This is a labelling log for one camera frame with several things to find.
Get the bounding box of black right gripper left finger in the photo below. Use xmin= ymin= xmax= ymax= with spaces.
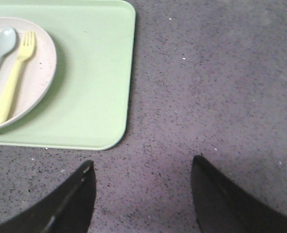
xmin=0 ymin=160 xmax=96 ymax=233

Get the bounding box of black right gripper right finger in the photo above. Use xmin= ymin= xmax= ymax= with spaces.
xmin=191 ymin=155 xmax=287 ymax=233

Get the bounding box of yellow plastic fork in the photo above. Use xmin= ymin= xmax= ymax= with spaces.
xmin=0 ymin=31 xmax=36 ymax=125

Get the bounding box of beige round plate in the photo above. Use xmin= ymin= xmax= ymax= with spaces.
xmin=0 ymin=17 xmax=57 ymax=129

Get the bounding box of light green plastic tray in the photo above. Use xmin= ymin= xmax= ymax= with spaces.
xmin=0 ymin=0 xmax=135 ymax=150

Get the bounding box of light blue plastic spoon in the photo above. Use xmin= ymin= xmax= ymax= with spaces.
xmin=0 ymin=27 xmax=17 ymax=62

